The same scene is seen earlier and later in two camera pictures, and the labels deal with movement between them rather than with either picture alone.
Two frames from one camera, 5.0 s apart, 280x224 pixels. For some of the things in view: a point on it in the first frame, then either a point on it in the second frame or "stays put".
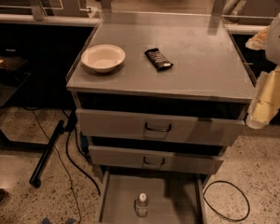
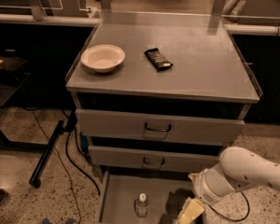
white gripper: [279, 44] → [203, 187]
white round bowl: [104, 58] stays put
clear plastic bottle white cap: [142, 205] stays put
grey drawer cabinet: [159, 98] stays put
